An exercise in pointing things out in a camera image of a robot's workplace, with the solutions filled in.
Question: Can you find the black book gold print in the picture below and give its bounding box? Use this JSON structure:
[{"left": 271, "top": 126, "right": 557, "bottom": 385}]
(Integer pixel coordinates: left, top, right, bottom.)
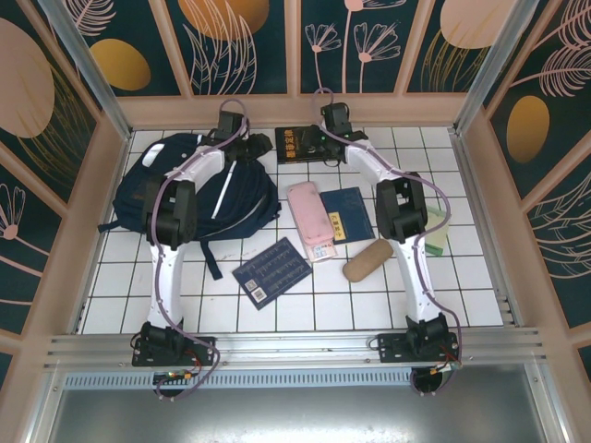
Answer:
[{"left": 274, "top": 125, "right": 341, "bottom": 165}]

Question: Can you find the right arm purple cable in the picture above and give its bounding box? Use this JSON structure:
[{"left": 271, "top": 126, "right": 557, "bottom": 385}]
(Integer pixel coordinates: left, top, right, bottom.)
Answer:
[{"left": 313, "top": 87, "right": 463, "bottom": 398}]

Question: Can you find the navy book yellow label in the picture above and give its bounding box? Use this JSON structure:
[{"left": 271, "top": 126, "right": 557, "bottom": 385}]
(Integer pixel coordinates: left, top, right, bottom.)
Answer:
[{"left": 320, "top": 186, "right": 376, "bottom": 245}]

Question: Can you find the brown felt glasses case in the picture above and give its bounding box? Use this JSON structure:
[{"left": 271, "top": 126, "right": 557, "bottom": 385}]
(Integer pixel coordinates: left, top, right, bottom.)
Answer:
[{"left": 342, "top": 238, "right": 394, "bottom": 281}]

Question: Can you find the pale green notebook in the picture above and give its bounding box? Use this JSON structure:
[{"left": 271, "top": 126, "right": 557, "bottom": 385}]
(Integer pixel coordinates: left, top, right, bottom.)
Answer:
[{"left": 424, "top": 205, "right": 452, "bottom": 257}]

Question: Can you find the vented metal strip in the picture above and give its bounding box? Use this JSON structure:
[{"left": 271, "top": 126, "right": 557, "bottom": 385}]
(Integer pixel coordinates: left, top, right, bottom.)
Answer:
[{"left": 62, "top": 372, "right": 537, "bottom": 391}]

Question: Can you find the pink pencil case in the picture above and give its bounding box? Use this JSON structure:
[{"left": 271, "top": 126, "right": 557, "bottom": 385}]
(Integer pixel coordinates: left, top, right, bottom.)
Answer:
[{"left": 286, "top": 181, "right": 334, "bottom": 248}]

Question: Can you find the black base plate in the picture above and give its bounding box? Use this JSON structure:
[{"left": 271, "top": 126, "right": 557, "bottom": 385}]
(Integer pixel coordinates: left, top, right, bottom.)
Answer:
[
  {"left": 132, "top": 335, "right": 217, "bottom": 368},
  {"left": 377, "top": 331, "right": 463, "bottom": 364}
]

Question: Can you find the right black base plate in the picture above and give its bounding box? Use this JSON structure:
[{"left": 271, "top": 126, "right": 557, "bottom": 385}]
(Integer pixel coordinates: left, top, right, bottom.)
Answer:
[{"left": 377, "top": 331, "right": 463, "bottom": 364}]

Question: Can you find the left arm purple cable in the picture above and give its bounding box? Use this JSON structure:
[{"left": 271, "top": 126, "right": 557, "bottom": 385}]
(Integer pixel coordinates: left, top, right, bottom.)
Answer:
[{"left": 146, "top": 99, "right": 253, "bottom": 402}]

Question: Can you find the small wired connector board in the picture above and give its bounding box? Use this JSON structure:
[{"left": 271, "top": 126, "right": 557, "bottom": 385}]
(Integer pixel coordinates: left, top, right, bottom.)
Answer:
[
  {"left": 153, "top": 368, "right": 198, "bottom": 385},
  {"left": 431, "top": 359, "right": 463, "bottom": 376}
]

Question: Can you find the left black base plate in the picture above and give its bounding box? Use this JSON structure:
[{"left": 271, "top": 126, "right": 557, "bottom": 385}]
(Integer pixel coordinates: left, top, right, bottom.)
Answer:
[{"left": 132, "top": 335, "right": 217, "bottom": 368}]

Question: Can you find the aluminium corner post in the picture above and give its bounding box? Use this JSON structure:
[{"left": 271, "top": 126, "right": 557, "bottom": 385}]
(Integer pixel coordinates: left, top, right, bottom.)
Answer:
[
  {"left": 452, "top": 0, "right": 540, "bottom": 136},
  {"left": 39, "top": 0, "right": 134, "bottom": 142}
]

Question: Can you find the aluminium front rail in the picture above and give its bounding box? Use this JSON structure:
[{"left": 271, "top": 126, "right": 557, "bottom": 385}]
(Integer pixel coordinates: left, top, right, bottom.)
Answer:
[{"left": 43, "top": 326, "right": 549, "bottom": 370}]

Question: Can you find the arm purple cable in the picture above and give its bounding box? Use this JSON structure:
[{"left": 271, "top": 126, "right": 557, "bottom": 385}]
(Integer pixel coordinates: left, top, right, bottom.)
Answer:
[
  {"left": 313, "top": 87, "right": 463, "bottom": 398},
  {"left": 146, "top": 99, "right": 253, "bottom": 402}
]

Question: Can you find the navy blue backpack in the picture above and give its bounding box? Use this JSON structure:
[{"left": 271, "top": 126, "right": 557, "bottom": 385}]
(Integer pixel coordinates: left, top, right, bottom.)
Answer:
[{"left": 98, "top": 131, "right": 282, "bottom": 281}]

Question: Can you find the blue book with text list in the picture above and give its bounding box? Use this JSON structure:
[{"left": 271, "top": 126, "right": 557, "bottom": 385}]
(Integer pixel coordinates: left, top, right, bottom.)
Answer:
[{"left": 231, "top": 237, "right": 314, "bottom": 305}]

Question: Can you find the grey metal sheet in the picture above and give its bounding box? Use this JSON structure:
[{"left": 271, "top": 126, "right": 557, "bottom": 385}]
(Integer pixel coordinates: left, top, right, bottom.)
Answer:
[{"left": 45, "top": 387, "right": 572, "bottom": 443}]

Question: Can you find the aluminium side rail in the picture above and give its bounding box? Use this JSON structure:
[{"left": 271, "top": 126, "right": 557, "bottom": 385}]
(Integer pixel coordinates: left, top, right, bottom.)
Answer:
[{"left": 450, "top": 131, "right": 523, "bottom": 327}]

